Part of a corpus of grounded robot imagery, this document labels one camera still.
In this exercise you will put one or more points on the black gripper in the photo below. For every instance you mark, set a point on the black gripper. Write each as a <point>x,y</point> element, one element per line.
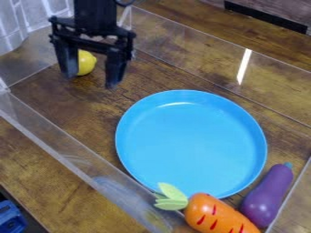
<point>95,20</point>

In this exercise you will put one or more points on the blue round tray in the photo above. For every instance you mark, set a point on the blue round tray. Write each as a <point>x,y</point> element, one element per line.
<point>191,139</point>

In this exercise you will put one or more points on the white curtain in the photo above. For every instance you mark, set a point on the white curtain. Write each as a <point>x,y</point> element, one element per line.
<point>23,16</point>

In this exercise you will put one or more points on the yellow toy lemon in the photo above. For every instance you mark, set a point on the yellow toy lemon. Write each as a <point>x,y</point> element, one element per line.
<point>87,61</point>

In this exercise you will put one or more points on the purple toy eggplant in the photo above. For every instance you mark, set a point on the purple toy eggplant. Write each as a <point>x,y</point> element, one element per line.
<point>262,203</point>

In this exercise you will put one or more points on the clear acrylic enclosure wall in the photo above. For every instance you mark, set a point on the clear acrylic enclosure wall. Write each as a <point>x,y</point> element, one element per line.
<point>58,161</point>

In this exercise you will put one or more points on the blue object at corner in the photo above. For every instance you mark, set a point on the blue object at corner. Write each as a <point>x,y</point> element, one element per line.
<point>12,221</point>

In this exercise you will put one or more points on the orange toy carrot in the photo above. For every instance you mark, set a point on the orange toy carrot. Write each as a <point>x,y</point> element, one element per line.
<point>206,213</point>

